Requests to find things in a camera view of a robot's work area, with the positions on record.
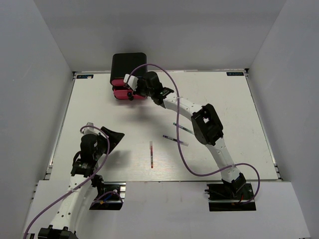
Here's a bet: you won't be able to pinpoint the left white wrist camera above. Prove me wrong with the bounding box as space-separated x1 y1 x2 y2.
80 122 97 135

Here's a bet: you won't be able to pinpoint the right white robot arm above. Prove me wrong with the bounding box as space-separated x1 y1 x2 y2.
124 71 246 199

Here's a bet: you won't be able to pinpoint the purple gel pen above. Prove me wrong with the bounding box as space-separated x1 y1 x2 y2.
162 134 189 146

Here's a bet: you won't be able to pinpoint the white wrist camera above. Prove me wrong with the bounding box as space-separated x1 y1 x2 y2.
80 122 97 135
124 74 139 92

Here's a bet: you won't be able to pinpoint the blue label sticker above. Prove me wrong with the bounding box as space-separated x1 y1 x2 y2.
76 74 94 79
226 72 244 76

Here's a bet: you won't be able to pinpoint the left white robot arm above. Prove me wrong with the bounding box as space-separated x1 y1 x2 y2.
37 125 125 239

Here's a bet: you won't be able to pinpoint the red gel pen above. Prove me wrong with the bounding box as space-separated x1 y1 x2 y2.
149 141 154 169

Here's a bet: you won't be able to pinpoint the black drawer cabinet pink drawers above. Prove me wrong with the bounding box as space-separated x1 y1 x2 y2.
110 52 148 102

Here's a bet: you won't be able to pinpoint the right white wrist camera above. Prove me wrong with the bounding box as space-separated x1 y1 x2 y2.
124 74 139 92

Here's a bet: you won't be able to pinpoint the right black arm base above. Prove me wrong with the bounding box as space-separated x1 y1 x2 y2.
204 183 256 212

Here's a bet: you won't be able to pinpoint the left blue label sticker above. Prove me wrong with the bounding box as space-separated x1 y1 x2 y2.
76 74 94 79

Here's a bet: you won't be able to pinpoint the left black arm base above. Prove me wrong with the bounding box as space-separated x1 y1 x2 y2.
90 182 126 211

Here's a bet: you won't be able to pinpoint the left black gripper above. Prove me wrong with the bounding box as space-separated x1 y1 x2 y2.
94 126 125 160

